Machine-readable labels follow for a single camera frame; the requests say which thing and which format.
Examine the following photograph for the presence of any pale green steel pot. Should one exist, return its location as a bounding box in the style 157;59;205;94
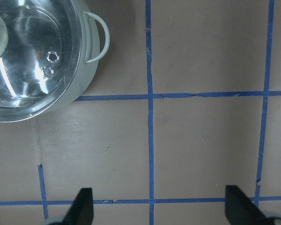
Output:
0;2;110;118

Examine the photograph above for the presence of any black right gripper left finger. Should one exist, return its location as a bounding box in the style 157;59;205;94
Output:
61;188;94;225

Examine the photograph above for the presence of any glass pot lid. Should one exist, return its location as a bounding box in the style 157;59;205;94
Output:
0;0;81;122

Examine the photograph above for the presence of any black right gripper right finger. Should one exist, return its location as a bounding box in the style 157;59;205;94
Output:
225;185;274;225

